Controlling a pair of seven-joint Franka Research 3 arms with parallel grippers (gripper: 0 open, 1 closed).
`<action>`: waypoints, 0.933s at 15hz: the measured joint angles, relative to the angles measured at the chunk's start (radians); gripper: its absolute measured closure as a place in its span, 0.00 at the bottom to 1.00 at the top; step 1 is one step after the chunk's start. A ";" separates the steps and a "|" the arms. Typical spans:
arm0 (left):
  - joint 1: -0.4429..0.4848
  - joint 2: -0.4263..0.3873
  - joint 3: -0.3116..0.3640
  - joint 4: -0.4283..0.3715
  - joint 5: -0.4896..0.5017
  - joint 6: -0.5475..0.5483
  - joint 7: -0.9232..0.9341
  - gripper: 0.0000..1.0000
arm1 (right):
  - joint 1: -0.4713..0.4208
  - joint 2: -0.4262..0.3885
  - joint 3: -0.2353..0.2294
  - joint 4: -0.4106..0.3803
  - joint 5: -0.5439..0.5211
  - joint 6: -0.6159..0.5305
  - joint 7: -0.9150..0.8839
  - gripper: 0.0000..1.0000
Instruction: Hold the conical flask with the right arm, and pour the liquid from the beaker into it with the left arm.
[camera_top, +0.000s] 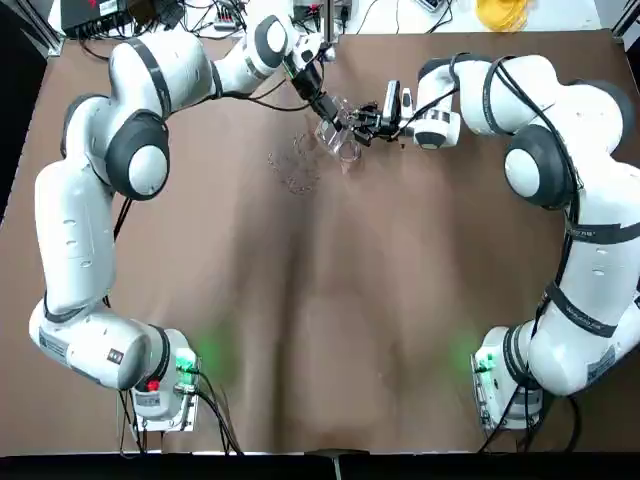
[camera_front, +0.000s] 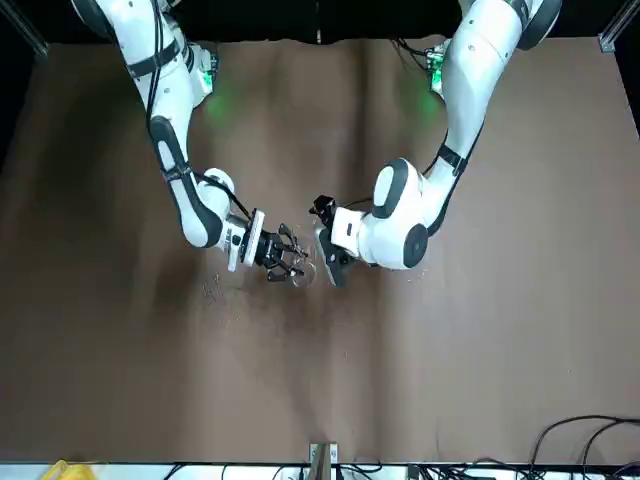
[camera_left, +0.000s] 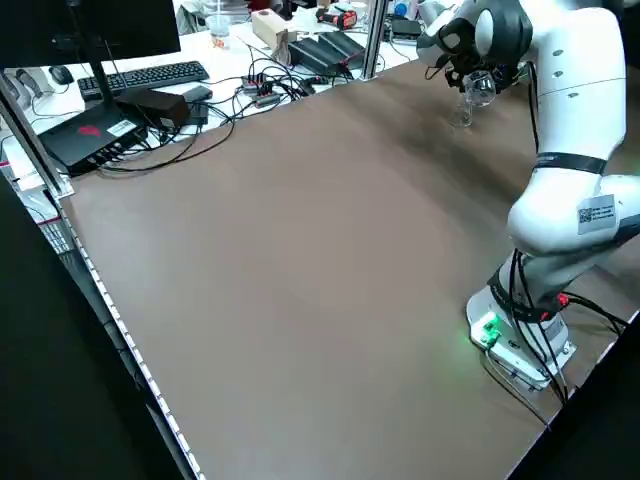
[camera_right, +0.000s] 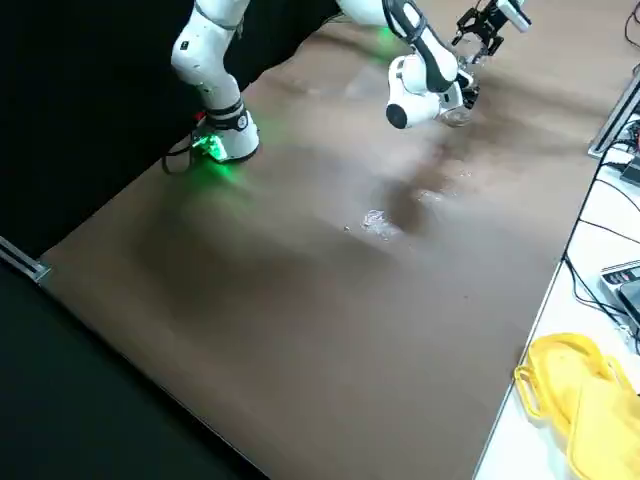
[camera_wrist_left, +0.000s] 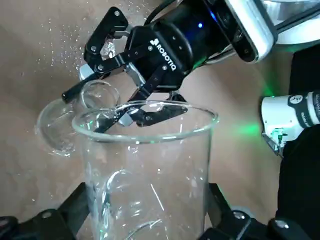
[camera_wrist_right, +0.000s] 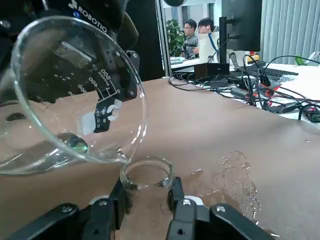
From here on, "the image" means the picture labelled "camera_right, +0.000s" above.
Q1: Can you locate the black table cable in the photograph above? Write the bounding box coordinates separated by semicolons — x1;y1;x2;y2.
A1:
562;144;640;321

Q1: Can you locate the clear glass conical flask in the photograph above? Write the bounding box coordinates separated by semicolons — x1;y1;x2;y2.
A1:
442;69;479;128

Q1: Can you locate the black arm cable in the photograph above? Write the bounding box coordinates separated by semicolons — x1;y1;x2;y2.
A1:
382;0;460;95

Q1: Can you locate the black base cable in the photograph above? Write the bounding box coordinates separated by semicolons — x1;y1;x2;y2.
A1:
162;134;206;176

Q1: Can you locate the grey black electronic device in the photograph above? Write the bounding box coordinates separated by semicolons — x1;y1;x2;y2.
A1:
598;259;640;326

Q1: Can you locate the yellow bag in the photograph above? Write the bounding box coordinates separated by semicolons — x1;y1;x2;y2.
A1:
514;333;640;480

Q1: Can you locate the clear glass beaker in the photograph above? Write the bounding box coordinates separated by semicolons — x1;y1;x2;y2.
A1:
457;40;490;69

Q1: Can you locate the aluminium frame rail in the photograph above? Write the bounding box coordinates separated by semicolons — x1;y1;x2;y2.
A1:
0;235;53;285

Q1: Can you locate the aluminium frame post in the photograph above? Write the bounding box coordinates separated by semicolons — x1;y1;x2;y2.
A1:
588;74;640;160

